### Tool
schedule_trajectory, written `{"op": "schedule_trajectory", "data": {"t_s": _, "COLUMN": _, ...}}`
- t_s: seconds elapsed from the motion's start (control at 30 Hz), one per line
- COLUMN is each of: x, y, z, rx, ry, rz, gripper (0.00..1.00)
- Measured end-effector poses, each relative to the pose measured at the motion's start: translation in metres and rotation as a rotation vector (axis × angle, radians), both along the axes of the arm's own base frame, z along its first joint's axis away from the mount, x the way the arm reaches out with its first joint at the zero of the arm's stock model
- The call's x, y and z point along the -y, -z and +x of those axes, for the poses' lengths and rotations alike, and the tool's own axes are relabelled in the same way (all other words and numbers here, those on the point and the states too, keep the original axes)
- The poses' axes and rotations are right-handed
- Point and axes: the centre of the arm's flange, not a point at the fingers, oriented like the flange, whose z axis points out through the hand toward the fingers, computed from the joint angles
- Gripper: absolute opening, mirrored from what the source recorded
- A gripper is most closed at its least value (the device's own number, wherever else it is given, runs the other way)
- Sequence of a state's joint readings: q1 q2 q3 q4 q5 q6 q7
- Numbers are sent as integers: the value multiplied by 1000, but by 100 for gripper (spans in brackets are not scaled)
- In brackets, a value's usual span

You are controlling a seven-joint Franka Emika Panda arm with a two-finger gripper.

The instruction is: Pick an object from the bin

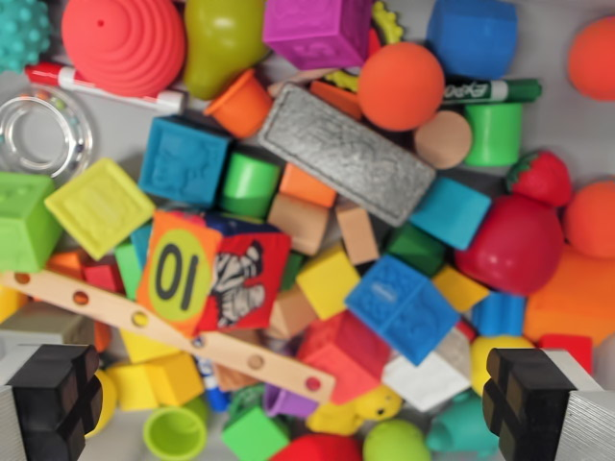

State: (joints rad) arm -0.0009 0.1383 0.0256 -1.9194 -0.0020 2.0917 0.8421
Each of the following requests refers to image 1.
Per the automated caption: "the green wooden cube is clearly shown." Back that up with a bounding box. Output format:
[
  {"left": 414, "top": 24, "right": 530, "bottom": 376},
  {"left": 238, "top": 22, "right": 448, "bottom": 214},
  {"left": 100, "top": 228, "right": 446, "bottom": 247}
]
[{"left": 220, "top": 404, "right": 291, "bottom": 461}]

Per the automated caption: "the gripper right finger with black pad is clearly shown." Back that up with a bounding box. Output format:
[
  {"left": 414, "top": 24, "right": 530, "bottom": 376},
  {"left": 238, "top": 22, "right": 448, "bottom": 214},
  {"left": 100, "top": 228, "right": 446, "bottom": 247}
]
[{"left": 481, "top": 348, "right": 615, "bottom": 461}]

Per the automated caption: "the brown wooden block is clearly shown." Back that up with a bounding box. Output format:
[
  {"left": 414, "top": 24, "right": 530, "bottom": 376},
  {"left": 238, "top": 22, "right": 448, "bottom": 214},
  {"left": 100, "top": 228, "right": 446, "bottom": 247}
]
[{"left": 212, "top": 362, "right": 263, "bottom": 392}]

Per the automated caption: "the red toy apple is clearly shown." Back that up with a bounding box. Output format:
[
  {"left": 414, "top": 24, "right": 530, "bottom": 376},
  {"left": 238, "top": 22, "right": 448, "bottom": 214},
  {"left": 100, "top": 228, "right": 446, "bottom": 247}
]
[{"left": 454, "top": 193, "right": 565, "bottom": 297}]

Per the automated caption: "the grey felt eraser block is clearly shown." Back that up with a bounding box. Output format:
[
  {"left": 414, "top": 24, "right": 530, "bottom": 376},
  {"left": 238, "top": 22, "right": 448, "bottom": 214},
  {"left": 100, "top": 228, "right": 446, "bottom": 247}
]
[{"left": 257, "top": 82, "right": 437, "bottom": 229}]

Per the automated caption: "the yellow wooden cube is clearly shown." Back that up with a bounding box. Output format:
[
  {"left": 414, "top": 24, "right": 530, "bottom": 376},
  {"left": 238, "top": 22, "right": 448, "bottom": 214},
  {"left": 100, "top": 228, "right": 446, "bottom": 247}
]
[{"left": 294, "top": 245, "right": 362, "bottom": 323}]

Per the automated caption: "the green plastic cylinder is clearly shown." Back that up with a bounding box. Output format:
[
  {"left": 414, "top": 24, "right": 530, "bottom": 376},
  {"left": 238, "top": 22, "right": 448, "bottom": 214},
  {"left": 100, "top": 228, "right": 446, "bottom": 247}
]
[
  {"left": 220, "top": 152, "right": 283, "bottom": 220},
  {"left": 462, "top": 102, "right": 524, "bottom": 168}
]

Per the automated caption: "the large orange foam shape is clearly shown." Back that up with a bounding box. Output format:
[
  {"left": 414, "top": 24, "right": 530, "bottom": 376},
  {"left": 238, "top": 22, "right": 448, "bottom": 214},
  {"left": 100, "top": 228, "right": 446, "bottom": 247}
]
[{"left": 522, "top": 244, "right": 615, "bottom": 348}]

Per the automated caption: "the green rubber block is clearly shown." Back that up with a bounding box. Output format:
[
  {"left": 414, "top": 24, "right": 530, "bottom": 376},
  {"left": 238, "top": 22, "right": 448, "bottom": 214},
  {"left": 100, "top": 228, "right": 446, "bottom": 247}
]
[{"left": 0, "top": 171, "right": 64, "bottom": 275}]

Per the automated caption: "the lime green plastic cup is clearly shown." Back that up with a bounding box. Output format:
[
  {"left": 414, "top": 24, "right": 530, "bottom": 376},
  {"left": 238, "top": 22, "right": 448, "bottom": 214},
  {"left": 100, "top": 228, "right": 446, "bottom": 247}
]
[{"left": 142, "top": 398, "right": 209, "bottom": 461}]

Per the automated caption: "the clear plastic ring rattle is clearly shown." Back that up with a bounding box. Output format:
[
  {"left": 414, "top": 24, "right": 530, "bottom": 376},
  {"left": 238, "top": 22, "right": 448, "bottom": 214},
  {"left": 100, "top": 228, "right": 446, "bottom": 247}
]
[{"left": 0, "top": 87, "right": 95, "bottom": 182}]

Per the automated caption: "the red embossed rubber block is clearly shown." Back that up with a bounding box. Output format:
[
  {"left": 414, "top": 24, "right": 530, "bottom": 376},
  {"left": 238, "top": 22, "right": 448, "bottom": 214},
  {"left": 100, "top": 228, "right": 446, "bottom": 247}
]
[{"left": 295, "top": 310, "right": 393, "bottom": 407}]

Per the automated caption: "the teal embossed rubber block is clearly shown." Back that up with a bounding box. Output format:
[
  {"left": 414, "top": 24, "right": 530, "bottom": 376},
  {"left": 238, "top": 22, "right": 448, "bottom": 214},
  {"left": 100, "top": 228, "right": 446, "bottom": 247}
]
[{"left": 137, "top": 114, "right": 235, "bottom": 210}]

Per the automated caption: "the orange shiny block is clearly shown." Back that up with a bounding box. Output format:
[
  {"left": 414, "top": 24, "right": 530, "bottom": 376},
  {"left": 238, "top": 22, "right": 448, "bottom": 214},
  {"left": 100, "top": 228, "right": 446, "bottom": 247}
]
[{"left": 45, "top": 249, "right": 90, "bottom": 280}]

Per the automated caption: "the white wooden block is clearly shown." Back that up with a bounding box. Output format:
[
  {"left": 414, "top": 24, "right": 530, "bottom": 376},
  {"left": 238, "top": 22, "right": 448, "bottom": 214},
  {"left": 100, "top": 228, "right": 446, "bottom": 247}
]
[{"left": 381, "top": 352, "right": 473, "bottom": 414}]

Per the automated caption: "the yellow toy banana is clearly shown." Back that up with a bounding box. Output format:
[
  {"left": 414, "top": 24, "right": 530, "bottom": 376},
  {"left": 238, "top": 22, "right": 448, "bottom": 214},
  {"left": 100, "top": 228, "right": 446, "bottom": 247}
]
[{"left": 0, "top": 282, "right": 31, "bottom": 324}]

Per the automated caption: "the grey wooden block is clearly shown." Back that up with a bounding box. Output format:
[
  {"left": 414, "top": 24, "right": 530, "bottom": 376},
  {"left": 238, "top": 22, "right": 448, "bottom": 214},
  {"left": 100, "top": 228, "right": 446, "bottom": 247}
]
[{"left": 433, "top": 326, "right": 475, "bottom": 376}]

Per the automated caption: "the teal rubber toy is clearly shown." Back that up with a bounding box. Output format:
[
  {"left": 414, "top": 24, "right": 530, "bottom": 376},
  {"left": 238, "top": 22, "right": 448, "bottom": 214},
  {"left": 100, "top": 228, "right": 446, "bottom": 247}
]
[{"left": 424, "top": 390, "right": 502, "bottom": 460}]

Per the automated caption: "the blue whiteboard marker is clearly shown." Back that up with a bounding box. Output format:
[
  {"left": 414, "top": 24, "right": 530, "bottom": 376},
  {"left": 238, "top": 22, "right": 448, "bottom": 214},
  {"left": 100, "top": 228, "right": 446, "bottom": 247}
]
[{"left": 193, "top": 354, "right": 233, "bottom": 414}]

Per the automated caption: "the purple plastic cup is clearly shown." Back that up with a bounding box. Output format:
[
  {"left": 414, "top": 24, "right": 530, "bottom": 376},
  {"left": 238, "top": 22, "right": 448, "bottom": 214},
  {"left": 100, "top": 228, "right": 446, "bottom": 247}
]
[{"left": 261, "top": 381, "right": 321, "bottom": 420}]

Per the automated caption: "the red toy strawberry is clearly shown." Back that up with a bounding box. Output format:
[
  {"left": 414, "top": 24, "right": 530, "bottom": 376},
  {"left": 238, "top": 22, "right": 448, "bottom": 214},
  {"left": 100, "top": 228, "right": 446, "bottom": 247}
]
[{"left": 504, "top": 149, "right": 575, "bottom": 208}]

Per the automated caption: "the blue embossed rubber block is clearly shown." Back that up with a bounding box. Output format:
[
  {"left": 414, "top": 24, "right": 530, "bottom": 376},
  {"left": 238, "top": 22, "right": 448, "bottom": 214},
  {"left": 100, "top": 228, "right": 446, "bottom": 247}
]
[{"left": 344, "top": 254, "right": 462, "bottom": 368}]

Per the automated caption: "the purple rubber block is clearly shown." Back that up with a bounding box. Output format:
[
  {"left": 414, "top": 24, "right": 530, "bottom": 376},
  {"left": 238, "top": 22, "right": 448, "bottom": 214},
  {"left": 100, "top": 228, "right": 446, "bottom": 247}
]
[{"left": 261, "top": 0, "right": 374, "bottom": 71}]

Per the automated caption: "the orange plastic cup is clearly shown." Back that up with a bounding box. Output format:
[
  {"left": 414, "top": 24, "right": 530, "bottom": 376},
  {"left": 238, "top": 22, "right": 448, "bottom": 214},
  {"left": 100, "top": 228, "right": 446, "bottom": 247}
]
[{"left": 204, "top": 67, "right": 275, "bottom": 141}]

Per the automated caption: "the yellow bumpy teether toy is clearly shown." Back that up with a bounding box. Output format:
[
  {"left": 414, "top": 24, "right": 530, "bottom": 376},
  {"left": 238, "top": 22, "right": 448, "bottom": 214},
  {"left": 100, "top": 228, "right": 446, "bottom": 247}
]
[{"left": 325, "top": 0, "right": 406, "bottom": 91}]

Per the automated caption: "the lime green ball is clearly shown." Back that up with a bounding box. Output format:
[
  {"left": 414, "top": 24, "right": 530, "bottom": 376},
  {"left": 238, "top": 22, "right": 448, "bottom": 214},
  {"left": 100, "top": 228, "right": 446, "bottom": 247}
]
[{"left": 361, "top": 418, "right": 432, "bottom": 461}]

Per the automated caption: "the tan wooden block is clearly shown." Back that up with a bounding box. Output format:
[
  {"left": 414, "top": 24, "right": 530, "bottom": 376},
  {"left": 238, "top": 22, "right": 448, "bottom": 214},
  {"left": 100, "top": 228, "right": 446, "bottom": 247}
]
[
  {"left": 263, "top": 287, "right": 319, "bottom": 340},
  {"left": 333, "top": 201, "right": 381, "bottom": 266},
  {"left": 266, "top": 192, "right": 332, "bottom": 256}
]

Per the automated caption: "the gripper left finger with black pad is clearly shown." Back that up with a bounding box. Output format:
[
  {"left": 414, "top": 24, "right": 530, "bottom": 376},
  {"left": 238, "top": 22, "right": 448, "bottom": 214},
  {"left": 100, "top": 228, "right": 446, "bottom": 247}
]
[{"left": 0, "top": 343, "right": 104, "bottom": 461}]

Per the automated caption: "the dark green wooden block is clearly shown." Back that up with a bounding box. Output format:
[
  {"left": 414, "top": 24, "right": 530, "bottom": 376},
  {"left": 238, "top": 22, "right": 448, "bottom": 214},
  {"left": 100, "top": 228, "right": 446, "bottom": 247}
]
[{"left": 385, "top": 222, "right": 449, "bottom": 278}]

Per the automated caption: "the red ribbed dome toy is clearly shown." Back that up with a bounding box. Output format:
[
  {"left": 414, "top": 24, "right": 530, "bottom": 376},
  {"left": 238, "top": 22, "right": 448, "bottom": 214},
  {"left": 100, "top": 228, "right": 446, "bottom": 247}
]
[{"left": 61, "top": 0, "right": 188, "bottom": 98}]

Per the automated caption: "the teal spiky ball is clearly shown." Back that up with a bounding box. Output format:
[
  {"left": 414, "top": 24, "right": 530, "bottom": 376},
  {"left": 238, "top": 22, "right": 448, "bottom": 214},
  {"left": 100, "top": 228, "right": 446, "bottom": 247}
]
[{"left": 0, "top": 0, "right": 53, "bottom": 74}]

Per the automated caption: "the colourful fabric cube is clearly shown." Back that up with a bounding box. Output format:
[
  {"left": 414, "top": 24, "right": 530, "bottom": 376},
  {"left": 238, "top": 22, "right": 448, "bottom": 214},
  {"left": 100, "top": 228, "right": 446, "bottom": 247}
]
[{"left": 135, "top": 208, "right": 294, "bottom": 338}]

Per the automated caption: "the teal wooden block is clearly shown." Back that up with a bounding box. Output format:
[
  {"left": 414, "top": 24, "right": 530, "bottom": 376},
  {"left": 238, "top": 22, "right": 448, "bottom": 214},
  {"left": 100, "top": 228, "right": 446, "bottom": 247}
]
[
  {"left": 408, "top": 177, "right": 493, "bottom": 252},
  {"left": 129, "top": 222, "right": 156, "bottom": 268}
]

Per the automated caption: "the red whiteboard marker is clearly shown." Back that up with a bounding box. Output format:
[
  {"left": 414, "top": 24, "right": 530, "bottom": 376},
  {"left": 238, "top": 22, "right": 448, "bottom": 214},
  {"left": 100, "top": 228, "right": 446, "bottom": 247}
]
[{"left": 24, "top": 61, "right": 186, "bottom": 114}]

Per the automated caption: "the yellow-green embossed rubber block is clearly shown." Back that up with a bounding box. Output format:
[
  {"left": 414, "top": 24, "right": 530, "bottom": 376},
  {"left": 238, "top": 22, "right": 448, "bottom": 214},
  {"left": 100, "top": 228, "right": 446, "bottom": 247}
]
[{"left": 43, "top": 158, "right": 157, "bottom": 262}]

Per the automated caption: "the yellow rubber duck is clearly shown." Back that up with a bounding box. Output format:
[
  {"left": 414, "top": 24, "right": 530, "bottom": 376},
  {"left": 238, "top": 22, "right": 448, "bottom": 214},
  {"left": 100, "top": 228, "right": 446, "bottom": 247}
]
[{"left": 305, "top": 385, "right": 404, "bottom": 438}]

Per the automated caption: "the tan wooden cylinder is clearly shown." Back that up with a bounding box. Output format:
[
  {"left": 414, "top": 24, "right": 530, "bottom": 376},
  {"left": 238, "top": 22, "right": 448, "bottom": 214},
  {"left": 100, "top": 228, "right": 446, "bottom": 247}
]
[{"left": 413, "top": 109, "right": 474, "bottom": 171}]

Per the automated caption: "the red wooden block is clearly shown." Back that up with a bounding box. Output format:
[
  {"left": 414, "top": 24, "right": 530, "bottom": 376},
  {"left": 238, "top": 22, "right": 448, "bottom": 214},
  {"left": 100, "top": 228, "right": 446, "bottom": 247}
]
[
  {"left": 538, "top": 332, "right": 595, "bottom": 376},
  {"left": 83, "top": 260, "right": 126, "bottom": 296}
]

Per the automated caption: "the wooden strip with holes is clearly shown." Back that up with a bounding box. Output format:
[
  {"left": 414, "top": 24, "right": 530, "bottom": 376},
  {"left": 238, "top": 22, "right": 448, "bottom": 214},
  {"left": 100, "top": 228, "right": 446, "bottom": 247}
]
[{"left": 0, "top": 269, "right": 336, "bottom": 405}]

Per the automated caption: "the dark green patterned ring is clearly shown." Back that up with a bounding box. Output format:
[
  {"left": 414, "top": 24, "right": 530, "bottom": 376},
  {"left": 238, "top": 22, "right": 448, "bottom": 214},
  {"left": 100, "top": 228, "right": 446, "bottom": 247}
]
[{"left": 227, "top": 383, "right": 266, "bottom": 420}]

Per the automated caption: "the green whiteboard marker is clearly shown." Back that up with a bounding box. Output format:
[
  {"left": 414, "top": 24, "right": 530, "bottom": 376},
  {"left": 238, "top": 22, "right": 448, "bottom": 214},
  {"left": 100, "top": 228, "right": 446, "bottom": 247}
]
[{"left": 439, "top": 78, "right": 544, "bottom": 107}]

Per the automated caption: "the olive green toy pear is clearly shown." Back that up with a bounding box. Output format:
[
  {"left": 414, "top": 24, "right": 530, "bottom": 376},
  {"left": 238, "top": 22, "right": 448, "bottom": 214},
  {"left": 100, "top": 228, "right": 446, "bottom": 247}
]
[{"left": 183, "top": 0, "right": 270, "bottom": 102}]

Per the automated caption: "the blue fluted block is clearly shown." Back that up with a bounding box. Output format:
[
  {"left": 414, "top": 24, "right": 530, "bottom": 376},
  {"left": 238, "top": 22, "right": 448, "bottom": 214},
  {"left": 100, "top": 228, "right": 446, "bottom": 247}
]
[{"left": 471, "top": 289, "right": 528, "bottom": 338}]

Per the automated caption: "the thin wooden dowel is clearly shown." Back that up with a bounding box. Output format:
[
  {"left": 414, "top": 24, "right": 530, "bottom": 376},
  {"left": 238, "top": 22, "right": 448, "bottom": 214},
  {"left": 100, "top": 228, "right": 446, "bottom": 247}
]
[{"left": 265, "top": 66, "right": 338, "bottom": 98}]

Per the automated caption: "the orange foam ball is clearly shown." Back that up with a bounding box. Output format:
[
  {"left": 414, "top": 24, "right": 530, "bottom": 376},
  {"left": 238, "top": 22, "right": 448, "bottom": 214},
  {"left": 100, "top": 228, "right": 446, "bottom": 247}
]
[
  {"left": 562, "top": 180, "right": 615, "bottom": 261},
  {"left": 357, "top": 41, "right": 446, "bottom": 133},
  {"left": 567, "top": 16, "right": 615, "bottom": 103}
]

